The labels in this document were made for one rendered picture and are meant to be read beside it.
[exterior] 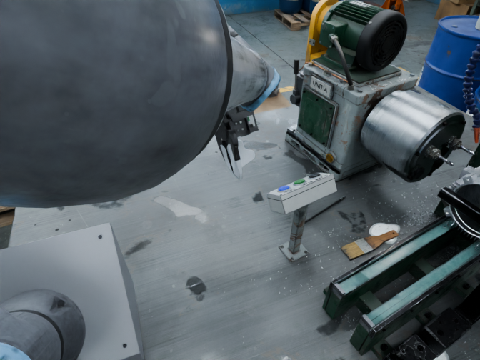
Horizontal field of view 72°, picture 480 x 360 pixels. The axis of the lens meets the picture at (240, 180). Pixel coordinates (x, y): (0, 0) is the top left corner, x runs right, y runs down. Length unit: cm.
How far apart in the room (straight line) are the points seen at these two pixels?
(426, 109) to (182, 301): 88
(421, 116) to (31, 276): 106
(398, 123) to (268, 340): 71
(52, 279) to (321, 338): 64
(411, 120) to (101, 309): 95
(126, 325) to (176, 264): 28
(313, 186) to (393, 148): 34
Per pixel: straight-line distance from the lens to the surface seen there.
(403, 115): 111
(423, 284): 95
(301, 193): 84
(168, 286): 100
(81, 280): 81
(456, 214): 111
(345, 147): 122
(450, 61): 306
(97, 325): 83
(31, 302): 78
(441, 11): 699
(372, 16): 119
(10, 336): 63
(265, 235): 108
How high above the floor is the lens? 164
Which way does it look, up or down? 41 degrees down
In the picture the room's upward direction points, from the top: straight up
